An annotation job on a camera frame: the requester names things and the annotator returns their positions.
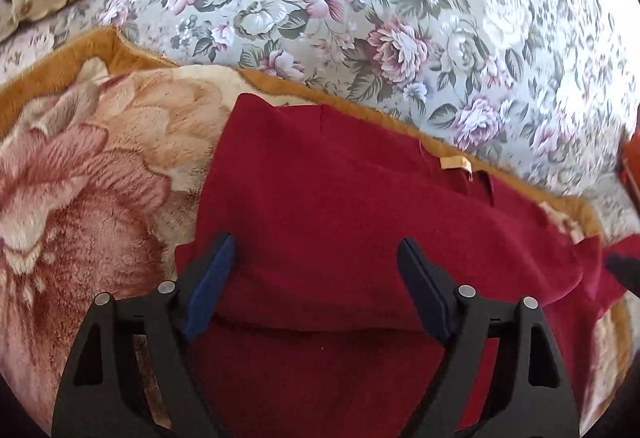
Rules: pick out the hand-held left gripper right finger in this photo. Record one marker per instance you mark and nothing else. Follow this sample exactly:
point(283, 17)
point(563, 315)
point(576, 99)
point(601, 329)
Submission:
point(425, 288)

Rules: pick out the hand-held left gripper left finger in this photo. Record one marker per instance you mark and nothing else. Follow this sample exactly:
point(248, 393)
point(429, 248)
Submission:
point(207, 288)

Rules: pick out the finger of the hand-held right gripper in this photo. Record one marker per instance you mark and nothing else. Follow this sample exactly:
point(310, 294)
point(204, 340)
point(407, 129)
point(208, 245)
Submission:
point(626, 270)

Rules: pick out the dark red knit garment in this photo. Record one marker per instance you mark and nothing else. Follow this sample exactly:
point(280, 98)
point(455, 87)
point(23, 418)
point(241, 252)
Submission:
point(340, 218)

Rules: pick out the orange cushion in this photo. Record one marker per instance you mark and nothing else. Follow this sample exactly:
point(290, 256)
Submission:
point(631, 170)

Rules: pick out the brown floral plush blanket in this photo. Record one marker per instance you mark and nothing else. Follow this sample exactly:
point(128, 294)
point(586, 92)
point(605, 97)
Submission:
point(90, 178)

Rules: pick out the grey floral bedsheet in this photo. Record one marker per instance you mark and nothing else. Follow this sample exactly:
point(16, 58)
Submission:
point(400, 17)

